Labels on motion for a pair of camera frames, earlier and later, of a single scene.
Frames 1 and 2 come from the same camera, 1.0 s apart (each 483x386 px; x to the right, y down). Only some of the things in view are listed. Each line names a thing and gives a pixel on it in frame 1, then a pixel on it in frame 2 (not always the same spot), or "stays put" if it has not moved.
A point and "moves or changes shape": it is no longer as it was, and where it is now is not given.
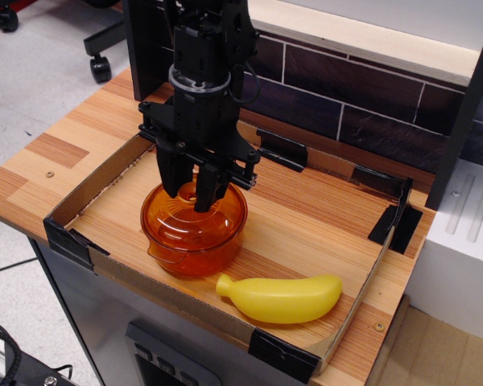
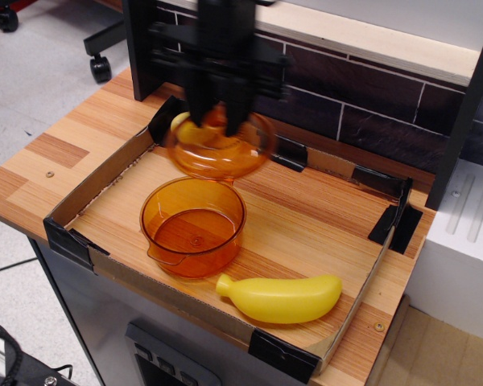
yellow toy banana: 279,301 stays put
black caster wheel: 7,19 stays put
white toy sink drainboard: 457,278 stays put
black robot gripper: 205,125 to 222,49
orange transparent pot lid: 175,219 moves or changes shape
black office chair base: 101,67 stays put
